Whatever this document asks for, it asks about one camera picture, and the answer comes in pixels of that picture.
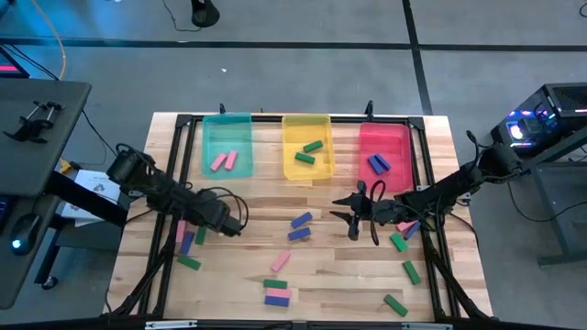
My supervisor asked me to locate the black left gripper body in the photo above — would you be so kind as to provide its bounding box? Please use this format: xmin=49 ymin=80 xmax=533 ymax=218
xmin=194 ymin=188 xmax=235 ymax=230

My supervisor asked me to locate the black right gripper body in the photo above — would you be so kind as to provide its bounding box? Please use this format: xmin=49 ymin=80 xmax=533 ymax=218
xmin=349 ymin=180 xmax=407 ymax=242

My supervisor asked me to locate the red translucent plastic bin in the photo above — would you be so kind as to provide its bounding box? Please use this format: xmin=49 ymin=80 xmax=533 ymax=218
xmin=359 ymin=122 xmax=414 ymax=193

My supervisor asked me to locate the teal translucent plastic bin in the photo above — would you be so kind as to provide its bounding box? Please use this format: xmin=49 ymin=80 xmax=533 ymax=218
xmin=201 ymin=112 xmax=255 ymax=180

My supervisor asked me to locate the yellow translucent plastic bin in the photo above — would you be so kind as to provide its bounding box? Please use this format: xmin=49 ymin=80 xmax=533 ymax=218
xmin=281 ymin=114 xmax=336 ymax=182

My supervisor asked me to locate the white printed paper sheet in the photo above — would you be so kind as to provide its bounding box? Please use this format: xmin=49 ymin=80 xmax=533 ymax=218
xmin=61 ymin=169 xmax=124 ymax=229

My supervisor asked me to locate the grey metal stand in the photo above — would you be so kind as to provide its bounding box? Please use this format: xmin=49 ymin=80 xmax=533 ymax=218
xmin=506 ymin=123 xmax=587 ymax=267

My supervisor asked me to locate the black side desk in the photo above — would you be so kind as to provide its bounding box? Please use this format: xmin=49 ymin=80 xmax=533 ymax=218
xmin=0 ymin=77 xmax=132 ymax=311

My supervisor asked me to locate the black computer mouse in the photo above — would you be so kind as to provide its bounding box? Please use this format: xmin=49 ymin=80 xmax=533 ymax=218
xmin=9 ymin=213 xmax=42 ymax=257

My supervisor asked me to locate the black round stand base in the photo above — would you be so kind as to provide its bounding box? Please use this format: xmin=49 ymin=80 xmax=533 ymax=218
xmin=190 ymin=0 xmax=221 ymax=28

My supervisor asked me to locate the black screw clamp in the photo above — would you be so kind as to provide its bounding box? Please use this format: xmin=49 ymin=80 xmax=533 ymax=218
xmin=3 ymin=100 xmax=66 ymax=145

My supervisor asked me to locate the black lit computer tower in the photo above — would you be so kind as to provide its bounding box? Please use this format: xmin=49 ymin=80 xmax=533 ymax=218
xmin=490 ymin=82 xmax=587 ymax=160

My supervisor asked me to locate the dark monitor corner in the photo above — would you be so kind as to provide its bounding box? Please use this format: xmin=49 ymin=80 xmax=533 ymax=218
xmin=0 ymin=45 xmax=31 ymax=80

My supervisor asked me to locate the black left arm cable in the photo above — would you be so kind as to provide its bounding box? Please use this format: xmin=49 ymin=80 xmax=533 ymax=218
xmin=183 ymin=185 xmax=251 ymax=230

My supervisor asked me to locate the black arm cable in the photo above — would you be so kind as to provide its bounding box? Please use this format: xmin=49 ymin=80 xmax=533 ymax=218
xmin=183 ymin=185 xmax=251 ymax=230
xmin=366 ymin=180 xmax=389 ymax=248

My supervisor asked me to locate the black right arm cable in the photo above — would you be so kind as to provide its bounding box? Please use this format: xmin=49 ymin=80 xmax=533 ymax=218
xmin=366 ymin=180 xmax=389 ymax=248

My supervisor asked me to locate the black aluminium table frame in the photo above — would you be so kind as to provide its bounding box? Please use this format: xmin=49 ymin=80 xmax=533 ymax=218
xmin=101 ymin=112 xmax=493 ymax=322

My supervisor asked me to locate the silver table edge bracket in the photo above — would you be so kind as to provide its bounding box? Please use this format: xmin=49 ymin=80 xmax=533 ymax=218
xmin=401 ymin=322 xmax=454 ymax=330
xmin=144 ymin=320 xmax=198 ymax=330

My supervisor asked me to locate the thin black floor cable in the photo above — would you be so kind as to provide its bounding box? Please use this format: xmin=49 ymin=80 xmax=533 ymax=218
xmin=161 ymin=0 xmax=203 ymax=33

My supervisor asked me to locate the orange floor cable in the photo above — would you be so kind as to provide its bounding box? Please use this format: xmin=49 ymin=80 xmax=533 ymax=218
xmin=29 ymin=0 xmax=68 ymax=82

